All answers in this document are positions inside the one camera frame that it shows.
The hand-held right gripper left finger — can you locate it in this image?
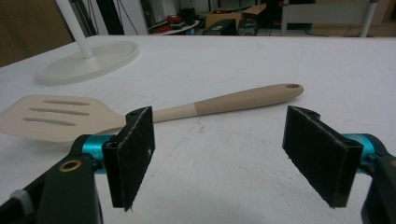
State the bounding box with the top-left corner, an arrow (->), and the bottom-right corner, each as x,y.
81,105 -> 156,212

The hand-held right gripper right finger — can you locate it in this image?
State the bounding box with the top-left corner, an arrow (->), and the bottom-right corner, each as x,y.
281,105 -> 376,209

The beige slotted spatula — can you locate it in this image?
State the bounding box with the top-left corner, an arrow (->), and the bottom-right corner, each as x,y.
0,83 -> 304,144

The white round lamp stand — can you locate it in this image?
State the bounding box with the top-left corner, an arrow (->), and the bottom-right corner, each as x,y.
34,0 -> 141,87

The round white side table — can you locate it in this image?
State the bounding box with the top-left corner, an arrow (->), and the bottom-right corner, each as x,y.
155,20 -> 201,35

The black equipment case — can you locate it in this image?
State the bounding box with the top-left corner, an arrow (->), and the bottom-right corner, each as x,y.
203,18 -> 237,36

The brown cardboard box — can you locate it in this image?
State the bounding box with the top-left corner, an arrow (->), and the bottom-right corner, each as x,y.
205,3 -> 268,30

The red cable bundle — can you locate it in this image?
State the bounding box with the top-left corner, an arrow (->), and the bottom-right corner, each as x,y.
152,14 -> 185,34

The white metal frame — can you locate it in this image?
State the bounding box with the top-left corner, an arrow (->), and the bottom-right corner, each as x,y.
280,0 -> 379,38

